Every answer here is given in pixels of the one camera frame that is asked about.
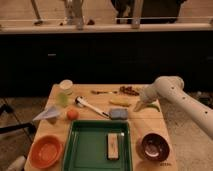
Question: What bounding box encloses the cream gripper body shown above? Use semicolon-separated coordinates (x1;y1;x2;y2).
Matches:
133;85;157;112

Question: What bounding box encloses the yellow banana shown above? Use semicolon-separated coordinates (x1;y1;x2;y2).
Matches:
109;100;131;107

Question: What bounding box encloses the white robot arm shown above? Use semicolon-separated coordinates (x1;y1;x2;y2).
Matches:
134;76;213;139

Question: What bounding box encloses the purple bowl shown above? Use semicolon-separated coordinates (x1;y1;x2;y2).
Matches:
139;133;170;162

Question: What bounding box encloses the orange bowl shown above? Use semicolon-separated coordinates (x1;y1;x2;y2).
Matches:
29;135;63;169

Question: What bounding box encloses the green chili pepper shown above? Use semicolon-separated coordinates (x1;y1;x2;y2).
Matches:
142;104;160;112

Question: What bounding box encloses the red grape bunch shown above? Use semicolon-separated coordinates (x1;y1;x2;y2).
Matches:
119;86;139;96

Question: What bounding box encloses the blue grey sponge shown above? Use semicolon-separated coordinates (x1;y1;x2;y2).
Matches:
109;108;128;120

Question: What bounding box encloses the gold spoon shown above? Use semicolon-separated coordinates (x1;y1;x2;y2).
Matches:
90;90;118;95

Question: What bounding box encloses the wooden block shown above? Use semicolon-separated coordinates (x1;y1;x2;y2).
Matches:
107;133;119;160

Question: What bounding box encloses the green tray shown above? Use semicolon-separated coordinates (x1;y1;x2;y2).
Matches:
61;120;133;171

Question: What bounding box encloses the orange tomato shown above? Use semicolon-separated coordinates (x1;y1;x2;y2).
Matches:
66;109;79;121

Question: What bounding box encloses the green translucent cup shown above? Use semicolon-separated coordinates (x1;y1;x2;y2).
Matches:
56;92;68;107

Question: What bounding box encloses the white paper plane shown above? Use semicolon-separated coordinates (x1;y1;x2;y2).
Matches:
33;106;60;121

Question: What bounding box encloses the black stand left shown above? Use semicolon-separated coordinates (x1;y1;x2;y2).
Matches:
0;103;36;134

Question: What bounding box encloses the white object bottom left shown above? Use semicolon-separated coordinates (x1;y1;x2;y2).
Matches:
7;156;26;171

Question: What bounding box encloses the white handled kitchen tool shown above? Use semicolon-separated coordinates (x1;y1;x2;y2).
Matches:
75;96;110;118

